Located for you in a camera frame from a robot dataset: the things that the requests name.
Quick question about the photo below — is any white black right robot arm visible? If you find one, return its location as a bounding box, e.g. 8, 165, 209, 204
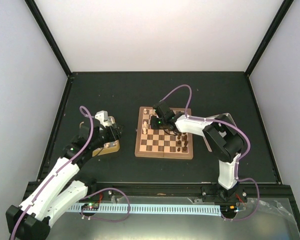
150, 101, 245, 202

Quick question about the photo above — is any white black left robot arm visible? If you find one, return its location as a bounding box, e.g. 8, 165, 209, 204
5, 120, 122, 240

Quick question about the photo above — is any wooden chess board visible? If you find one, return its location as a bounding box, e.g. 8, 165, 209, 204
134, 106, 194, 160

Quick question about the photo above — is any small electronics board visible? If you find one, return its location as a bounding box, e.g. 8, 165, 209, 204
81, 203, 100, 211

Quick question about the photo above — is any yellow tin box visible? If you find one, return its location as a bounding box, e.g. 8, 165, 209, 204
79, 116, 121, 157

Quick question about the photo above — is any clear plastic tray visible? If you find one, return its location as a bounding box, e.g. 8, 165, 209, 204
202, 114, 245, 158

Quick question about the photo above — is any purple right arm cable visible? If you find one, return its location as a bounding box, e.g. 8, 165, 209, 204
158, 84, 260, 222

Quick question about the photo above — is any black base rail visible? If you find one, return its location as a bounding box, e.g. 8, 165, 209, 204
87, 181, 294, 203

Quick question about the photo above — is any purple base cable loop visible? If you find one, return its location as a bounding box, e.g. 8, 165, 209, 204
80, 187, 131, 223

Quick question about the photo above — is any white slotted cable duct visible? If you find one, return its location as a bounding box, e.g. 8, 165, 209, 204
67, 203, 222, 217

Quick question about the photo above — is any black frame post left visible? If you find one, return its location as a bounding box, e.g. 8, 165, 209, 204
24, 0, 72, 77

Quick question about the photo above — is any black frame post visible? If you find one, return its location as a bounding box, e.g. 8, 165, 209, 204
244, 0, 294, 77
24, 0, 72, 77

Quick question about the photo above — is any black frame post right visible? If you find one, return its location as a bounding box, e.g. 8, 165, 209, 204
244, 0, 294, 77

